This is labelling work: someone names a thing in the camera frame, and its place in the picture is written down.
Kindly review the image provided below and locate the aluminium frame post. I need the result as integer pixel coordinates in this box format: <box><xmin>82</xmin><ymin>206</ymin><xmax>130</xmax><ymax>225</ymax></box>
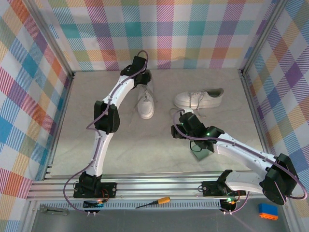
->
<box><xmin>23</xmin><ymin>0</ymin><xmax>75</xmax><ymax>79</ymax></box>
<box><xmin>238</xmin><ymin>0</ymin><xmax>289</xmax><ymax>76</ymax></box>

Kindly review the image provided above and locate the orange handled screwdriver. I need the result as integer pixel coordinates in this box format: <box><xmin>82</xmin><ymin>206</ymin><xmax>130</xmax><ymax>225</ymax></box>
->
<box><xmin>135</xmin><ymin>197</ymin><xmax>171</xmax><ymax>209</ymax></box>

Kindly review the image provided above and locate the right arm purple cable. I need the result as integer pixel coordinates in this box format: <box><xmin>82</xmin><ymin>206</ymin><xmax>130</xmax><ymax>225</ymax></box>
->
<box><xmin>170</xmin><ymin>108</ymin><xmax>309</xmax><ymax>215</ymax></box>

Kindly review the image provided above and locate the blue and orange toy brick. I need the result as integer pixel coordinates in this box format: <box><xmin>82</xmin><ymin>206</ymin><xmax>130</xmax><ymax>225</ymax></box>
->
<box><xmin>257</xmin><ymin>203</ymin><xmax>279</xmax><ymax>220</ymax></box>

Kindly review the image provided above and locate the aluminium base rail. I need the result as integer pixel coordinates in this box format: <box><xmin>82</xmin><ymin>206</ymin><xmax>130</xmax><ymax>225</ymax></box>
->
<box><xmin>26</xmin><ymin>170</ymin><xmax>294</xmax><ymax>201</ymax></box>

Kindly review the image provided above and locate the white leather sneaker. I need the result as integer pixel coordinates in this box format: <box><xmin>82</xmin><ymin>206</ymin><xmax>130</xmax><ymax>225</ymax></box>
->
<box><xmin>173</xmin><ymin>88</ymin><xmax>225</xmax><ymax>109</ymax></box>
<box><xmin>137</xmin><ymin>70</ymin><xmax>155</xmax><ymax>120</ymax></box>

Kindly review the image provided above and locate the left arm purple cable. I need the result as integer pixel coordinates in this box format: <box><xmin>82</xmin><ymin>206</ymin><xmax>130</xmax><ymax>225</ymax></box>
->
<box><xmin>63</xmin><ymin>50</ymin><xmax>148</xmax><ymax>215</ymax></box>

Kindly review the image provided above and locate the green fabric pouch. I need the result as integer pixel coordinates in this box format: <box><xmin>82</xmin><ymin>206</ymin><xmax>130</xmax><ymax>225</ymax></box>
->
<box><xmin>190</xmin><ymin>142</ymin><xmax>210</xmax><ymax>160</ymax></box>

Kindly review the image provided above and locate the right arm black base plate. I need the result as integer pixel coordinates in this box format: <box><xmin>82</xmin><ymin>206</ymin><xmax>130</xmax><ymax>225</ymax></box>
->
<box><xmin>201</xmin><ymin>180</ymin><xmax>247</xmax><ymax>197</ymax></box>

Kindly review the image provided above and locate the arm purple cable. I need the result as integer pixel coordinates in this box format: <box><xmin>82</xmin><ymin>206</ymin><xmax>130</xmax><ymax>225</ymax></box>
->
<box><xmin>170</xmin><ymin>108</ymin><xmax>309</xmax><ymax>215</ymax></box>
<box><xmin>63</xmin><ymin>50</ymin><xmax>148</xmax><ymax>215</ymax></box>

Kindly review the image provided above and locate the aluminium table side rail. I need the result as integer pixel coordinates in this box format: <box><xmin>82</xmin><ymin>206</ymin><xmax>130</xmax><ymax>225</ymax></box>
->
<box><xmin>42</xmin><ymin>72</ymin><xmax>76</xmax><ymax>181</ymax></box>
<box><xmin>238</xmin><ymin>69</ymin><xmax>276</xmax><ymax>176</ymax></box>

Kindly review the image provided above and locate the grey slotted cable duct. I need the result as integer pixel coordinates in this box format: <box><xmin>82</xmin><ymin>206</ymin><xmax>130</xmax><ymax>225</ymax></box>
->
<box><xmin>69</xmin><ymin>200</ymin><xmax>224</xmax><ymax>210</ymax></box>

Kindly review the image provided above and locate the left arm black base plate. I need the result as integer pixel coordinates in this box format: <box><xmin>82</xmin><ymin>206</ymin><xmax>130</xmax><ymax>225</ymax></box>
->
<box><xmin>73</xmin><ymin>182</ymin><xmax>118</xmax><ymax>199</ymax></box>

